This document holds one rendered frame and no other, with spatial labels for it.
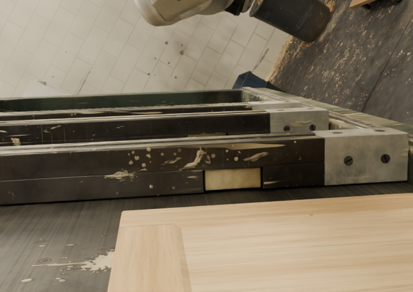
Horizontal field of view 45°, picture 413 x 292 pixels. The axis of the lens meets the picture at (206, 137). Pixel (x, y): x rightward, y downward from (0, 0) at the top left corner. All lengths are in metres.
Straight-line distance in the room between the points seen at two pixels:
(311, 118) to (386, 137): 0.33
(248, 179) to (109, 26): 5.06
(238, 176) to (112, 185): 0.17
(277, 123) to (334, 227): 0.54
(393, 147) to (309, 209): 0.23
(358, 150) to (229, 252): 0.34
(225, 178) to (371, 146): 0.21
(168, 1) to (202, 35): 5.10
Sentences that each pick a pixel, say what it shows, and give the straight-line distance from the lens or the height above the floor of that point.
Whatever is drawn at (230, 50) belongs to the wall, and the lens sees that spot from 5.79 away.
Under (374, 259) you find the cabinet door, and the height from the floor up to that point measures 1.05.
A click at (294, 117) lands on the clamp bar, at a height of 0.98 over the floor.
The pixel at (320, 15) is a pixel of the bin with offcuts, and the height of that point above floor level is 0.09.
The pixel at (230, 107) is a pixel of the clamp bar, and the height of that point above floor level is 1.07.
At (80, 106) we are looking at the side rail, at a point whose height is 1.45.
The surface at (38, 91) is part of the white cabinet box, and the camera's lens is 4.32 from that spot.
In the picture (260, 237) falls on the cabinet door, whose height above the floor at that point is 1.12.
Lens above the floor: 1.29
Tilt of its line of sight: 10 degrees down
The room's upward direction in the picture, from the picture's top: 62 degrees counter-clockwise
